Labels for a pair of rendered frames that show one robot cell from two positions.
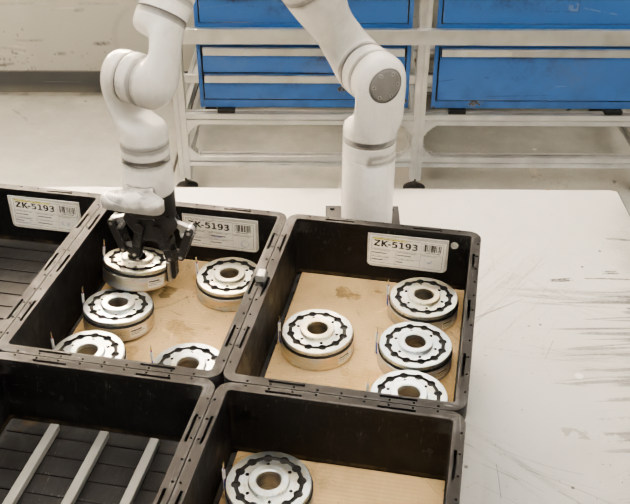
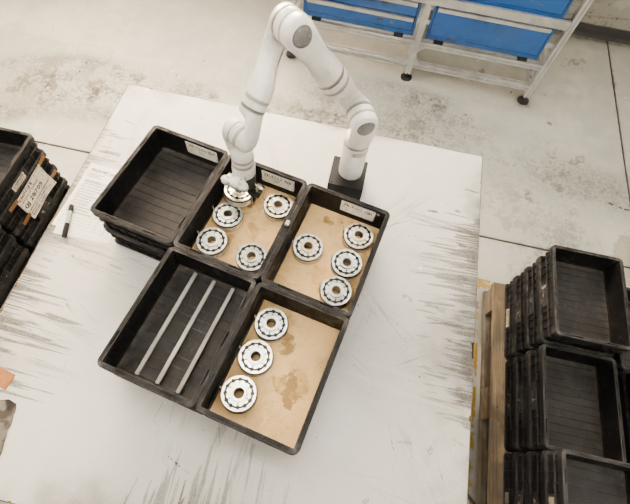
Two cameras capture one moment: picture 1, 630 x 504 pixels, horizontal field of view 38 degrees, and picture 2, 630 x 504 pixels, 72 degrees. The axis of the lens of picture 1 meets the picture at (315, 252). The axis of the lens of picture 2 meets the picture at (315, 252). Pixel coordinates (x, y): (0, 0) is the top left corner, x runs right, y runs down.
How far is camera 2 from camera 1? 0.60 m
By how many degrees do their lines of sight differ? 30
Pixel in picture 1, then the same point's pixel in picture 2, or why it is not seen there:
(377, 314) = (337, 236)
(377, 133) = (359, 146)
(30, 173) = (214, 29)
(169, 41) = (254, 124)
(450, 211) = (397, 155)
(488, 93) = (457, 36)
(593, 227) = (461, 180)
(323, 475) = (294, 318)
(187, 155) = not seen: hidden behind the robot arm
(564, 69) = (503, 31)
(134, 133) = (236, 157)
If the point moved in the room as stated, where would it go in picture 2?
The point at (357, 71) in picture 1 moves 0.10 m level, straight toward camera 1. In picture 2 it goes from (353, 120) to (347, 144)
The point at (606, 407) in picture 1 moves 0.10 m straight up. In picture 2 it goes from (425, 287) to (433, 276)
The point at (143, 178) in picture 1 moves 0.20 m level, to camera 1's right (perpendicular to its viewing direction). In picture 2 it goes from (240, 173) to (303, 186)
